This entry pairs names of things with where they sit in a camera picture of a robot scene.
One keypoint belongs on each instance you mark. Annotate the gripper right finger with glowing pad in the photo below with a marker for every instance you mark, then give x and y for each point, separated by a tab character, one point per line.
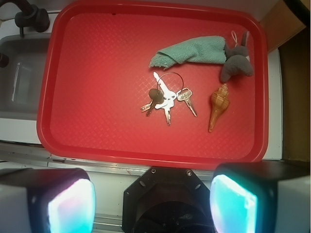
261	197

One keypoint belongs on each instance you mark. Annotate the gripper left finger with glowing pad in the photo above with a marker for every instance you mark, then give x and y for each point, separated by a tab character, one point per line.
60	200

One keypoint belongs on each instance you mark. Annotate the gray plush animal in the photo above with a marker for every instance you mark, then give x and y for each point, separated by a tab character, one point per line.
237	59

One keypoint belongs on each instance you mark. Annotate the brown spiral seashell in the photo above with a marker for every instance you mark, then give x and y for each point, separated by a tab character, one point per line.
220	103

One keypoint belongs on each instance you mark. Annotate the gray toy sink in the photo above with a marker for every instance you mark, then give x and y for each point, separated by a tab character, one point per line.
21	79

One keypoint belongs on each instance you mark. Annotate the red plastic tray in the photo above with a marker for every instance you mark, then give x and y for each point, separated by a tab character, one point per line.
97	77

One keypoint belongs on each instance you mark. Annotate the teal knitted cloth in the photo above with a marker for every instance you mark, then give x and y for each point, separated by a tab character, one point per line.
204	49

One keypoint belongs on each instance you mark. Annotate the brown cardboard box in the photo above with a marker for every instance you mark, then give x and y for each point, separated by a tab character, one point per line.
280	24

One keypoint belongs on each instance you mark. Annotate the black toy faucet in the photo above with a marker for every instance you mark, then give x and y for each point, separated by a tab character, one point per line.
31	16

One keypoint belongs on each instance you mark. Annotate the bunch of keys on ring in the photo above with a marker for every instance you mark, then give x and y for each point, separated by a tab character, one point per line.
163	98

